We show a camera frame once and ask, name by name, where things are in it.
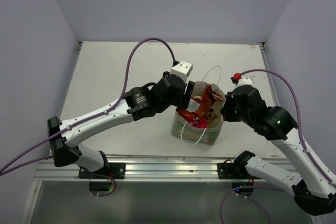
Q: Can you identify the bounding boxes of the red orange snack bag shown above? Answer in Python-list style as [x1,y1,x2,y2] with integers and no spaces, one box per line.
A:
[176,84,225,128]

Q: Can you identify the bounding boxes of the pink Real crisps bag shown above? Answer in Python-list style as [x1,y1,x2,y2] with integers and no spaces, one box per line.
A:
[191,118,208,129]

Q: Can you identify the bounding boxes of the green printed paper bag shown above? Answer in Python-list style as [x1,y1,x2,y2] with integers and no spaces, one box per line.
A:
[171,66,225,147]

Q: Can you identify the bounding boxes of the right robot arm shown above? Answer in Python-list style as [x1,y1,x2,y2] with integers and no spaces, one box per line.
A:
[221,85,335,216]

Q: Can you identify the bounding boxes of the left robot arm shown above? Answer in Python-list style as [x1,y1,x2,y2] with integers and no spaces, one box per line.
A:
[47,73,195,178]

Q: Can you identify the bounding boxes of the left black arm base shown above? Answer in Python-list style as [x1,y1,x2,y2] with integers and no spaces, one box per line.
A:
[78,163,126,179]

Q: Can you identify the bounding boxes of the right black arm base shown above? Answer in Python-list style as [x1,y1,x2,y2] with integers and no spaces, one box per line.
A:
[217,159,247,179]

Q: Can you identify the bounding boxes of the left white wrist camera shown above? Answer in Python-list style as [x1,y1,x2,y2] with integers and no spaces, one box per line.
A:
[170,60,193,83]

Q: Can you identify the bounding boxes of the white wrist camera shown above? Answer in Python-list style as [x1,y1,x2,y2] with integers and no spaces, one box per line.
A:
[236,76,254,87]
[170,60,193,83]

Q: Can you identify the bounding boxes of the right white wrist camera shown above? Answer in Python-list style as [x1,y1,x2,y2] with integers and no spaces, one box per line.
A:
[236,76,254,87]

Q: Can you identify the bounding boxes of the aluminium rail frame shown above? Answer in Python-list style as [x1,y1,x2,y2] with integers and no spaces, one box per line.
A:
[33,155,234,182]

